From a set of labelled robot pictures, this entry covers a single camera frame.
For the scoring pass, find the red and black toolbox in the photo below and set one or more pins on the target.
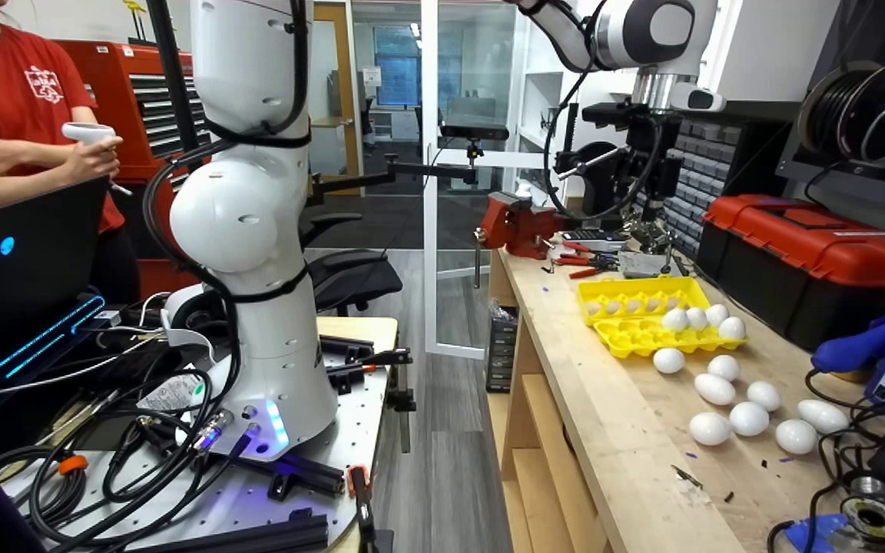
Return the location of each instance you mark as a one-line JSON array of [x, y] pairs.
[[820, 247]]

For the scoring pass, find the yellow plastic egg holder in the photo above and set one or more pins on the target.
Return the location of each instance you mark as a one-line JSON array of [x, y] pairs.
[[628, 310]]

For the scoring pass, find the person in red shirt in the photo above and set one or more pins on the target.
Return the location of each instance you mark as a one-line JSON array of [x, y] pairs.
[[14, 71]]

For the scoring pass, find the small grey box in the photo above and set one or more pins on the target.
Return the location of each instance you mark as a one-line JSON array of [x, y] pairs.
[[643, 266]]

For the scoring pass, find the white plastic egg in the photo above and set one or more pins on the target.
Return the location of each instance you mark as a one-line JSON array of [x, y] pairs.
[[820, 415], [673, 322], [796, 436], [697, 319], [667, 360], [763, 393], [710, 428], [716, 312], [748, 418], [733, 328], [715, 388], [724, 368]]

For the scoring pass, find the dark parts drawer cabinet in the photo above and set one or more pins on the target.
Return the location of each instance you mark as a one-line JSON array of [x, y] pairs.
[[715, 174]]

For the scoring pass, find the small blue plastic item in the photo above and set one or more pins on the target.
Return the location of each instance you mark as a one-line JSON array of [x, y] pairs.
[[815, 535]]

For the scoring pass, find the round metal solder spool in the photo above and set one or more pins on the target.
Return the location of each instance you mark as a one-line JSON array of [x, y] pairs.
[[874, 512]]

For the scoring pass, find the black laptop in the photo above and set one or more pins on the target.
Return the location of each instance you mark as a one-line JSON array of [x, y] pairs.
[[22, 255]]

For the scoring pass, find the white glass partition frame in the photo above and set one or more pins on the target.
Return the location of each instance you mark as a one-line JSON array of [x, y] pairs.
[[428, 174]]

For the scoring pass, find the red bench vise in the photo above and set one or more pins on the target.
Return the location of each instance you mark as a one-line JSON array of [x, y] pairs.
[[508, 226]]

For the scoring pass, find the red tool chest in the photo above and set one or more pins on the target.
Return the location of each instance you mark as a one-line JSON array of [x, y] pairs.
[[122, 71]]

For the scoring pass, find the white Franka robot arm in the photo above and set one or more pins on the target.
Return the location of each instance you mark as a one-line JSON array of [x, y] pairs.
[[238, 215]]

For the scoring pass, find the black office chair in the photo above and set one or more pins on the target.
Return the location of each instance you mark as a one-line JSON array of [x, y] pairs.
[[350, 273]]

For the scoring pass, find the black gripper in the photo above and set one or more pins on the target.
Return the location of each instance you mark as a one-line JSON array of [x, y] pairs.
[[645, 133]]

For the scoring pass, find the metal robot mounting table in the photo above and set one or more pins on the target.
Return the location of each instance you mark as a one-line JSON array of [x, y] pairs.
[[350, 409]]

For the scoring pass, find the bare person forearm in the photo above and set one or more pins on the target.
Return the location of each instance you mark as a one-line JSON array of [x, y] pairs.
[[14, 144], [22, 187]]

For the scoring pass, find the black aluminium rail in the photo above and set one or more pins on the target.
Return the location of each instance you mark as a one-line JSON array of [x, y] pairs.
[[248, 535]]

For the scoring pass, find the black camera stand pole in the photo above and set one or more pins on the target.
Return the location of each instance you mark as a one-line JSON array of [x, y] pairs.
[[166, 62]]

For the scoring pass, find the white handheld controller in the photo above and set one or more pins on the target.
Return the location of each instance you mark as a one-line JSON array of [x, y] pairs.
[[89, 133]]

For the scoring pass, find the bare person hand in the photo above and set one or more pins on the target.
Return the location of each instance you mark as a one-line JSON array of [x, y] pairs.
[[98, 162]]

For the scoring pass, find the black box blue edges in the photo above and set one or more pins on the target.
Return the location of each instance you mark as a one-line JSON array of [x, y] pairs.
[[31, 355]]

